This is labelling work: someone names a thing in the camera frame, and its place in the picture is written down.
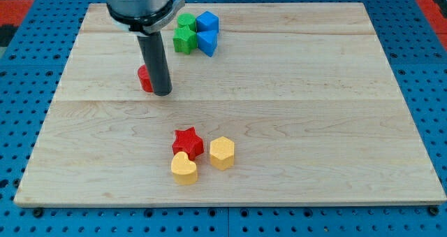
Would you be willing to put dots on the green star block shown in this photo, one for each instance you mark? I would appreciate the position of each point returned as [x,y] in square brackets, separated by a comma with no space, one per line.
[184,40]

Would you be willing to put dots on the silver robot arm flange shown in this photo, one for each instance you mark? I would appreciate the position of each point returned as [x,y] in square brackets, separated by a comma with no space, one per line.
[144,17]

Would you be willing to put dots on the yellow heart block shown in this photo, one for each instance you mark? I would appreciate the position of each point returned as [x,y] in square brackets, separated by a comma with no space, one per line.
[184,170]

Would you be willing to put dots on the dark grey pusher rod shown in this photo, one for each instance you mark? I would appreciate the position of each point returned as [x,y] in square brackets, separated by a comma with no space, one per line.
[154,57]

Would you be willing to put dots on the yellow hexagon block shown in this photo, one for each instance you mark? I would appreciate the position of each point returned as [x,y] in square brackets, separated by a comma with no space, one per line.
[222,153]

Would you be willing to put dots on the blue triangle block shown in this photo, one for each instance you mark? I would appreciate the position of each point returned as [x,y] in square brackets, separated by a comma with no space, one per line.
[207,42]

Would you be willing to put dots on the wooden board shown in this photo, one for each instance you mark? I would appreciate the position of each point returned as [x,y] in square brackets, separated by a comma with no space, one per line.
[304,90]

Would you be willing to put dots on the red star block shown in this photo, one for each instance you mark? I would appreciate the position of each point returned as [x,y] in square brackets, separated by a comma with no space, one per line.
[189,142]

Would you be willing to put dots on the blue cube block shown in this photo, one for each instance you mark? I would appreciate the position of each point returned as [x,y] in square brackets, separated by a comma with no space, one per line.
[207,21]

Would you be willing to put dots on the green circle block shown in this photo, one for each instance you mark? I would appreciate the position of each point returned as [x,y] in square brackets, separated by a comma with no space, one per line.
[187,20]

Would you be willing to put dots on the red circle block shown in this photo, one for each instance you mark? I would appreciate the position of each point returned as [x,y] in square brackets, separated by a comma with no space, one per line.
[144,79]

